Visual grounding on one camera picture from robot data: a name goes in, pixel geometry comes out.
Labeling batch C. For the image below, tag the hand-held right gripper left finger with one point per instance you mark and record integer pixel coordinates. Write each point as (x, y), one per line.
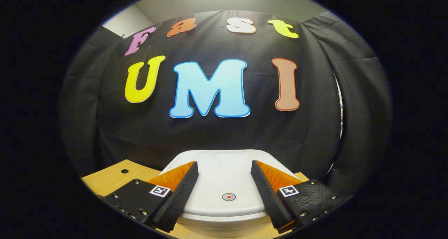
(180, 198)

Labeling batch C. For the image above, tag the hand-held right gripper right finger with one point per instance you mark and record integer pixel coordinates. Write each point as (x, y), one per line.
(269, 198)

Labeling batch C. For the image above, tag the white desktop garbage bin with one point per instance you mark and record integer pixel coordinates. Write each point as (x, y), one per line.
(224, 176)

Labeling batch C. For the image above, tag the wooden desktop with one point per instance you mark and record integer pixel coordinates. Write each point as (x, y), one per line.
(108, 177)

